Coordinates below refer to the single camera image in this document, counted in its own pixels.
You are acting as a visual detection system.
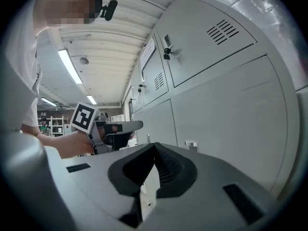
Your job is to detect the person's head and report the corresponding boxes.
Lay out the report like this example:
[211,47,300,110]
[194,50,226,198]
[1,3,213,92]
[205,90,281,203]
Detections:
[33,0,103,37]

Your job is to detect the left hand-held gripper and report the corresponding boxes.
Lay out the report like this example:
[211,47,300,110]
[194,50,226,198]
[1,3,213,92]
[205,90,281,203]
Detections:
[69,101,144,155]

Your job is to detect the grey padlocked vented locker door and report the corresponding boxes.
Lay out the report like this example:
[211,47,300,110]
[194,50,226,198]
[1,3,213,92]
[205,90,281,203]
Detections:
[157,0,257,88]

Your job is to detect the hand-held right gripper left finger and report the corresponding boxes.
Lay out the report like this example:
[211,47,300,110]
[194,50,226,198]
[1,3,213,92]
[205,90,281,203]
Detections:
[44,142,156,231]

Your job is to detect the narrow grey locker door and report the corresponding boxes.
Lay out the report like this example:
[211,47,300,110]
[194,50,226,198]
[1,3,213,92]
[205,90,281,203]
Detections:
[124,86,134,116]

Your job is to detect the person's left forearm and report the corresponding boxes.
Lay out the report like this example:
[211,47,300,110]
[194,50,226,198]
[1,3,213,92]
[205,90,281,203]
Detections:
[20,123,95,159]

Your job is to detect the white paper notice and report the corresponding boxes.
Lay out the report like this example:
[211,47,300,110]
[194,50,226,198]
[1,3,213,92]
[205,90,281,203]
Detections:
[140,37,156,70]

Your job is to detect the black head-worn camera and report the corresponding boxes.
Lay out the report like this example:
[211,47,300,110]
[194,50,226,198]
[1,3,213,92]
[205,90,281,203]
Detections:
[88,0,118,22]

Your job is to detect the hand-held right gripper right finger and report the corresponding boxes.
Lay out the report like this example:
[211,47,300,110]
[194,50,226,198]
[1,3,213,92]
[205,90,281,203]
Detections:
[134,142,289,231]

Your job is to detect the long fluorescent ceiling light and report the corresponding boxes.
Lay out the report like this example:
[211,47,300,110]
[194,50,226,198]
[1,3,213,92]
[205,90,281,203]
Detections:
[57,49,84,85]

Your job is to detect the white shelving rack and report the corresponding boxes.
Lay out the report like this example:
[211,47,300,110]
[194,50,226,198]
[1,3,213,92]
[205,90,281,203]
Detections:
[49,115,65,137]

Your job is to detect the grey locker door with notice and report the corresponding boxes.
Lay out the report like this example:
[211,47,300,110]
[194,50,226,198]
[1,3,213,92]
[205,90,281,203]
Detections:
[140,34,169,107]

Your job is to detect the plain grey locker door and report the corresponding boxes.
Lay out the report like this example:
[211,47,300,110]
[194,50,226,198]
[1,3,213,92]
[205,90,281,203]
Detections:
[133,99,179,147]
[170,54,289,197]

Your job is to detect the white t-shirt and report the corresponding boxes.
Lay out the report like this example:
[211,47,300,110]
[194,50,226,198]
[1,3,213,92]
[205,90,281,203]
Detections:
[3,0,43,132]

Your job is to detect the grey metal locker cabinet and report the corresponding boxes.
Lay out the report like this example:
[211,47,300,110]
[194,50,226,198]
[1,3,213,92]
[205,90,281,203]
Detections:
[121,0,301,200]

